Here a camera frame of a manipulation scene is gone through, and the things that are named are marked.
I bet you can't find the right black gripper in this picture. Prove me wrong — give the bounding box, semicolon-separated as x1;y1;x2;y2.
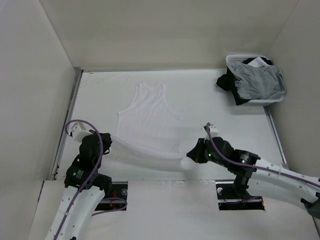
186;137;229;168

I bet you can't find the white tank top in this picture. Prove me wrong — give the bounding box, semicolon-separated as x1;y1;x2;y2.
111;82;188;172

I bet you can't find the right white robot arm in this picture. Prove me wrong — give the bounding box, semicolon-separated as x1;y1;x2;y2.
187;137;320;219

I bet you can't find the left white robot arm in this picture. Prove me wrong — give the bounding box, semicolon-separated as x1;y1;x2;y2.
45;130;112;240

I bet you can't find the black tank top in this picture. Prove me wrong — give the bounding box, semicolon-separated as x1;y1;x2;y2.
216;58;273;106

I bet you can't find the grey tank top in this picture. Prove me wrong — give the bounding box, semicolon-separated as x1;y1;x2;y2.
226;62;287;100

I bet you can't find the white plastic laundry basket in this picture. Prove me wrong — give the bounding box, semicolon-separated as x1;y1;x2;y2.
225;53;284;107

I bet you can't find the white garment in basket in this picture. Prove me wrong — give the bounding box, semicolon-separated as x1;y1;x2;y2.
248;57;269;68

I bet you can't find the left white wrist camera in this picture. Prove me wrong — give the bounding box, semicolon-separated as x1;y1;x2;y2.
69;122;93;143

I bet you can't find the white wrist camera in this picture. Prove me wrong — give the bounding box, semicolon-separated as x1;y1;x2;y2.
69;122;93;143
203;122;219;138

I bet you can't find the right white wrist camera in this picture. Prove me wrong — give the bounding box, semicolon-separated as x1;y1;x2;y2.
203;122;219;138

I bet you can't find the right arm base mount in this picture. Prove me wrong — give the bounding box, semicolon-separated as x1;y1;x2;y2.
215;176;265;211

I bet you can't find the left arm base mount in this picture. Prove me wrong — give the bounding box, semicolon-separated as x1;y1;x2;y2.
95;181;128;211

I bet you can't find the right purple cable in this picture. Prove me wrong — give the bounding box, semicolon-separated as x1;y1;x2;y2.
204;122;320;188

